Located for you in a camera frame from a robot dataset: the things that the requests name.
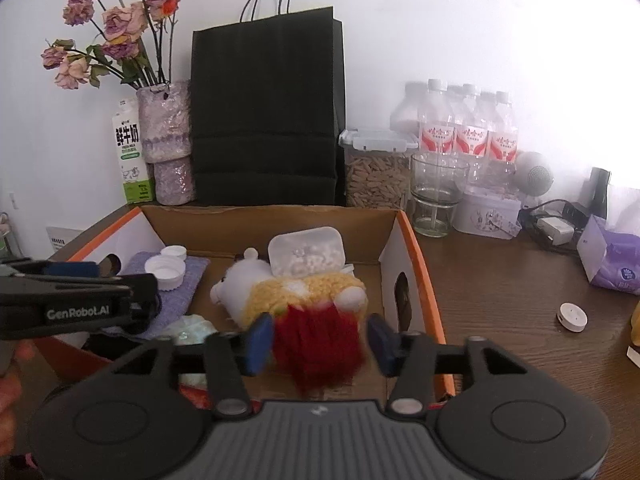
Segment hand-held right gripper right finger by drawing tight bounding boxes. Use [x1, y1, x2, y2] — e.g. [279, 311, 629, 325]
[366, 313, 530, 417]

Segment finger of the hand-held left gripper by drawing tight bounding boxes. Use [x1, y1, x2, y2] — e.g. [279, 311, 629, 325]
[0, 257, 101, 281]
[0, 273, 162, 333]

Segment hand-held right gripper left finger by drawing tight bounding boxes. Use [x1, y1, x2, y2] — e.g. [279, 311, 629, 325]
[112, 312, 275, 418]

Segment red furry toy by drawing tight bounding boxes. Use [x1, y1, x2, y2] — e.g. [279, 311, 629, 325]
[272, 302, 366, 396]

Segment blue cloth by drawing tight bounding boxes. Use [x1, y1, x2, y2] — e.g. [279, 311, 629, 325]
[102, 251, 211, 338]

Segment cardboard box with red print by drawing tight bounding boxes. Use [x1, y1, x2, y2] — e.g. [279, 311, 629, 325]
[32, 204, 456, 401]

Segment wooden desktop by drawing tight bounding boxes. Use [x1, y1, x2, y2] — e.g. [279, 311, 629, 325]
[0, 205, 640, 480]

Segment person's left hand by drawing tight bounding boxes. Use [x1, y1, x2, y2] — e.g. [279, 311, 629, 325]
[0, 340, 32, 443]

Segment white paper sign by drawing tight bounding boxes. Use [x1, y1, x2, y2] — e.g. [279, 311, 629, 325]
[46, 226, 86, 251]

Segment large white screw cap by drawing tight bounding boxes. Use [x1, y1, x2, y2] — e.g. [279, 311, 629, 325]
[145, 255, 185, 291]

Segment white yellow plush toy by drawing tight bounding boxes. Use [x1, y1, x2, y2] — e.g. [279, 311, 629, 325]
[210, 248, 369, 328]

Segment clear plastic box white beads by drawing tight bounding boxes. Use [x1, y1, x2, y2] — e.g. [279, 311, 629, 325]
[267, 226, 346, 278]

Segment white green milk carton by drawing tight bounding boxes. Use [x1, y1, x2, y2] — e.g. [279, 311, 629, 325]
[111, 97, 155, 205]

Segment clear food container with pellets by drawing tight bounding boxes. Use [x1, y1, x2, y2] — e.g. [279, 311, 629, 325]
[339, 128, 418, 209]

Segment white printed tin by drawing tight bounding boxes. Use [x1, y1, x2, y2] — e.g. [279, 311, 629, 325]
[457, 191, 521, 239]

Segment purple textured vase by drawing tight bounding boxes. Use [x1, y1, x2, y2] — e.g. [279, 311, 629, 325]
[137, 80, 196, 206]

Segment clear glass cup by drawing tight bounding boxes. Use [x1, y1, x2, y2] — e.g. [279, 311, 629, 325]
[410, 152, 471, 238]

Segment white round puck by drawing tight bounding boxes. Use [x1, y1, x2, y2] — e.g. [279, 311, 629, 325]
[556, 302, 588, 332]

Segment white power adapter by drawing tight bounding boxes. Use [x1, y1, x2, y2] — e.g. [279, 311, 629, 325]
[536, 216, 576, 247]

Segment red label water bottle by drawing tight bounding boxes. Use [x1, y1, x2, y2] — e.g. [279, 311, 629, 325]
[485, 91, 518, 171]
[417, 79, 456, 158]
[452, 84, 488, 161]

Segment white round speaker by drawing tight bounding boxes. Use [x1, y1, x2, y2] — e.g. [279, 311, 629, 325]
[515, 151, 555, 198]

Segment black paper bag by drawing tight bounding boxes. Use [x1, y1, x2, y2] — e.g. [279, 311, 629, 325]
[190, 0, 347, 207]

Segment black power strip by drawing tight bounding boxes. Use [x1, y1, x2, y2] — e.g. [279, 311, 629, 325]
[517, 199, 593, 256]

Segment purple tissue pack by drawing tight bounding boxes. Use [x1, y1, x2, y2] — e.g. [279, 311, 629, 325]
[577, 214, 640, 296]

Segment dried pink flowers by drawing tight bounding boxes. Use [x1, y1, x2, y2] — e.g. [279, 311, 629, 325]
[41, 0, 181, 92]

